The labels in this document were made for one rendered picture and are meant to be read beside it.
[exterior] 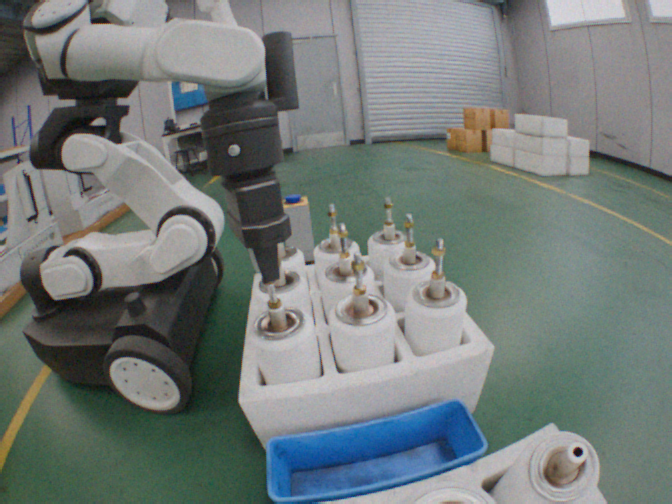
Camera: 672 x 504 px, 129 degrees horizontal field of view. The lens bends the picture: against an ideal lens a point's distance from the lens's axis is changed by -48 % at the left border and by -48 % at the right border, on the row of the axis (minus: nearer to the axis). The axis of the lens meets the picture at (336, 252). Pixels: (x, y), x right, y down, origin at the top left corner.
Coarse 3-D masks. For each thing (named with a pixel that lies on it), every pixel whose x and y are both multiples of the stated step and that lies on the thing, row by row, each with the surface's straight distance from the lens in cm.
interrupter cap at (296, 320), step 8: (264, 312) 47; (288, 312) 46; (296, 312) 45; (256, 320) 45; (264, 320) 45; (288, 320) 45; (296, 320) 44; (304, 320) 43; (256, 328) 44; (264, 328) 44; (272, 328) 44; (280, 328) 43; (288, 328) 43; (296, 328) 42; (264, 336) 42; (272, 336) 42; (280, 336) 41; (288, 336) 41
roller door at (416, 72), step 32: (352, 0) 598; (384, 0) 622; (416, 0) 646; (448, 0) 683; (384, 32) 597; (416, 32) 619; (448, 32) 655; (480, 32) 700; (384, 64) 578; (416, 64) 602; (448, 64) 635; (480, 64) 679; (384, 96) 570; (416, 96) 593; (448, 96) 624; (480, 96) 667; (384, 128) 568; (416, 128) 590
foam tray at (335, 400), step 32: (320, 320) 55; (320, 352) 54; (448, 352) 48; (480, 352) 49; (256, 384) 46; (288, 384) 45; (320, 384) 44; (352, 384) 44; (384, 384) 45; (416, 384) 47; (448, 384) 51; (480, 384) 56; (256, 416) 48; (288, 416) 48; (320, 416) 48; (352, 416) 49; (384, 416) 52
